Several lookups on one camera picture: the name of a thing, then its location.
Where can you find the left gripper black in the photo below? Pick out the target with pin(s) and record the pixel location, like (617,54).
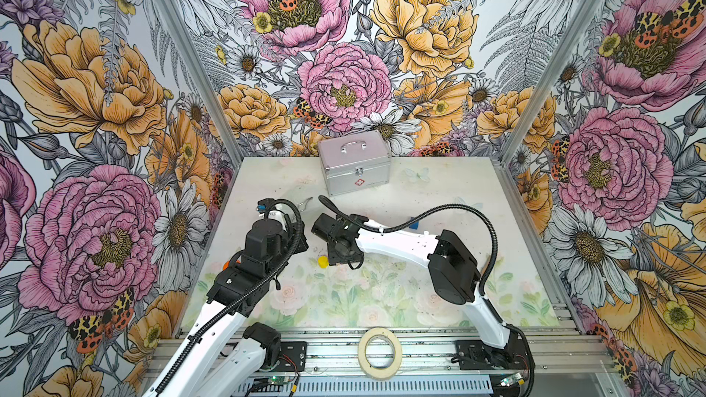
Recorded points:
(292,232)

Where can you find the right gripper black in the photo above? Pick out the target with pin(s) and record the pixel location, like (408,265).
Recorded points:
(334,255)

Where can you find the yellow cylinder block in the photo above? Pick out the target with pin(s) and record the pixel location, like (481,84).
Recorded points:
(323,261)

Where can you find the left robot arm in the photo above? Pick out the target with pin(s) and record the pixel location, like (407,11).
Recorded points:
(271,242)

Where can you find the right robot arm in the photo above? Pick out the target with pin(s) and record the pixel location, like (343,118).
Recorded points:
(453,270)

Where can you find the silver metal first-aid case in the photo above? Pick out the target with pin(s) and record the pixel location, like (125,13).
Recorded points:
(355,162)

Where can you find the masking tape roll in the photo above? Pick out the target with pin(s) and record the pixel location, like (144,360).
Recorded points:
(380,354)

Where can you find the metal wire tongs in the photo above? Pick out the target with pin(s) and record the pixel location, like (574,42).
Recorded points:
(302,206)

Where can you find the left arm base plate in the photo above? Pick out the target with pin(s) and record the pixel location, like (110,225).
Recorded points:
(292,357)

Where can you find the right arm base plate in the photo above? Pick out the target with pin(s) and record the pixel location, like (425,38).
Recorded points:
(491,355)

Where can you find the left aluminium frame post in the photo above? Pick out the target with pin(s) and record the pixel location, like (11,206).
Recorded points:
(172,21)

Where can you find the aluminium frame post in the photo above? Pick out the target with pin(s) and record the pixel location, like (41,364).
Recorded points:
(172,21)
(574,29)

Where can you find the right aluminium frame post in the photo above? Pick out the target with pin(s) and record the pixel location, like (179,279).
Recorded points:
(574,29)

